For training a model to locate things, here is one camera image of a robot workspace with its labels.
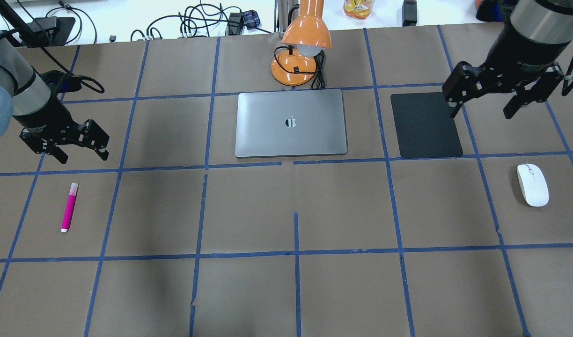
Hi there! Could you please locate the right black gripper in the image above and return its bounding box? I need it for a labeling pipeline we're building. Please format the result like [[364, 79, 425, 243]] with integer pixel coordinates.
[[442, 23, 565, 119]]

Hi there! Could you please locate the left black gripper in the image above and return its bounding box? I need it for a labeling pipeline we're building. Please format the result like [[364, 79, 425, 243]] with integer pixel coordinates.
[[19, 98, 110, 164]]

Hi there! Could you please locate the pink marker pen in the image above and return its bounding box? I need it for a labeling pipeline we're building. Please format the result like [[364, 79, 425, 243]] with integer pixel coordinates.
[[60, 182, 79, 233]]

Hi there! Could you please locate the white computer mouse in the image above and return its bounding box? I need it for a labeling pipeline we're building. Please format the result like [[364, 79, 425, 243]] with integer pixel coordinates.
[[517, 163, 550, 207]]

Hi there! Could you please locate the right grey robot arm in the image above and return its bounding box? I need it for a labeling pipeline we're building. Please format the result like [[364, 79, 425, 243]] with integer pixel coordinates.
[[442, 0, 573, 119]]

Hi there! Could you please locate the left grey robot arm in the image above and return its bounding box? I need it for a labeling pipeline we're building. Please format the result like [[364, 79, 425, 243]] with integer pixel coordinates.
[[0, 30, 110, 164]]

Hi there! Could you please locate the black mousepad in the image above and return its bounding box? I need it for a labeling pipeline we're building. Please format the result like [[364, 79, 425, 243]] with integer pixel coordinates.
[[390, 92, 463, 159]]

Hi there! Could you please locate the black power adapter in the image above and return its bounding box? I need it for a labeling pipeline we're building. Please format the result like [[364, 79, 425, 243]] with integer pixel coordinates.
[[401, 0, 419, 26]]

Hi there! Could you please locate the orange juice bottle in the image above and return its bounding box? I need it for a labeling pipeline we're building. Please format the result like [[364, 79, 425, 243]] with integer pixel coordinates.
[[344, 0, 374, 21]]

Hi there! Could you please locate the grey closed laptop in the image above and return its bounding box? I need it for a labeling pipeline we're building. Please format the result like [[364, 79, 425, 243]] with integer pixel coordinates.
[[235, 89, 348, 158]]

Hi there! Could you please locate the orange desk lamp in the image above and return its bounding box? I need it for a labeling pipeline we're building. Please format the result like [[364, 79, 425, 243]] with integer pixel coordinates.
[[270, 0, 333, 90]]

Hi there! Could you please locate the black lamp cable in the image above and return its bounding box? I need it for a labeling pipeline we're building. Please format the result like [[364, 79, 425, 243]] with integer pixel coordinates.
[[311, 51, 327, 90]]

